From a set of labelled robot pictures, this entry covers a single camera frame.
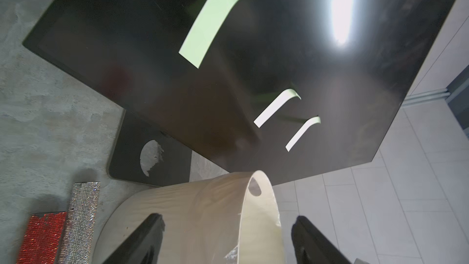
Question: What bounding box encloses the green sticky note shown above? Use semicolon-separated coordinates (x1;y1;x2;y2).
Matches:
254;89;302;128
178;0;239;68
285;116;321;152

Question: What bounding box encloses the silver glitter tube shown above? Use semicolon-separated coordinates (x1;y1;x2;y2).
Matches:
58;182;100;264

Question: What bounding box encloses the black flat monitor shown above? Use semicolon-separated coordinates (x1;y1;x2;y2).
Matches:
23;0;455;185

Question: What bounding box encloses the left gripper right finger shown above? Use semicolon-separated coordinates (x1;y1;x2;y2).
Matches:
291;216;351;264

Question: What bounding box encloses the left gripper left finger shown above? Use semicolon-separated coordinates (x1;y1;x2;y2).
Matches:
104;213;165;264

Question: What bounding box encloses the red glitter tube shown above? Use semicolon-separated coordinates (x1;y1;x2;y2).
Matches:
16;211;67;264

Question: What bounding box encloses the cream waste bin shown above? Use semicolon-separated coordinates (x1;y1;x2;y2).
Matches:
93;171;285;264

